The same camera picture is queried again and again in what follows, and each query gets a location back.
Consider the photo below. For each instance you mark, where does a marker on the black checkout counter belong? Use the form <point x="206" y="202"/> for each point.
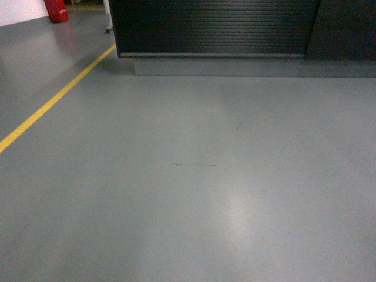
<point x="334" y="39"/>

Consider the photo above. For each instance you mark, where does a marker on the white chair leg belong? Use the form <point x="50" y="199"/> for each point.
<point x="109" y="27"/>

